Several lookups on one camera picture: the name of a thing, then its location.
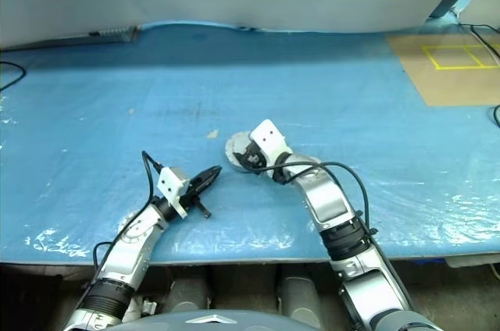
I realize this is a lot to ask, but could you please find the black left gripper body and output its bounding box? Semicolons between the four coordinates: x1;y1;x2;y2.
179;184;214;220

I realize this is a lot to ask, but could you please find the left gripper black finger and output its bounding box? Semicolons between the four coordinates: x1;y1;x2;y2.
190;165;223;186
192;169;223;195

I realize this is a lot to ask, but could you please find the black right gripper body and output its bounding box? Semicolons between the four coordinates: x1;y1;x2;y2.
248;142;275;169

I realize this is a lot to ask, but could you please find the grey rounded cylinder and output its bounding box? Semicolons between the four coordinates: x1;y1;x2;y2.
277;266;323;324
171;266;212;312

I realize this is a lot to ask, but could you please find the white rounded plastic part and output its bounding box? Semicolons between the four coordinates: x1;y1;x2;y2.
124;295;157;322

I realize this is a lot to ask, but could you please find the blue plastic table cover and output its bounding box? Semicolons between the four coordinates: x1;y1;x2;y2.
0;20;500;266

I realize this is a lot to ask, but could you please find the grey robot torso with logo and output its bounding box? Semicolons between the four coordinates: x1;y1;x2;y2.
120;309;313;331

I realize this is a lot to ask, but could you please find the grey power strip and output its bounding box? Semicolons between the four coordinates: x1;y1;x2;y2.
87;24;141;43

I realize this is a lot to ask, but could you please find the brown cardboard sheet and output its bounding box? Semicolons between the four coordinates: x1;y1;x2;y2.
385;33;500;108

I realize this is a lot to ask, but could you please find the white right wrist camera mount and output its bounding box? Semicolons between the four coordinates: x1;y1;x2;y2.
249;119;295;178

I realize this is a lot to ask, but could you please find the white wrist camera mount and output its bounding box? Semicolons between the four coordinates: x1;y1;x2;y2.
157;165;192;218
249;119;295;178

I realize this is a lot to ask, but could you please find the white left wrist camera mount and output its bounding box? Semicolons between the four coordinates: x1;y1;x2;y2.
157;165;192;218

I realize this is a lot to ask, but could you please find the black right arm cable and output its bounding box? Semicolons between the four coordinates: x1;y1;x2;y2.
255;162;415;308

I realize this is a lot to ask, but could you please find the thin black looped cable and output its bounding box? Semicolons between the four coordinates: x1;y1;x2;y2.
0;60;27;92

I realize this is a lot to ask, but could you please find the black cable by cardboard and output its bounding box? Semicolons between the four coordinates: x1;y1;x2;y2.
459;23;500;62

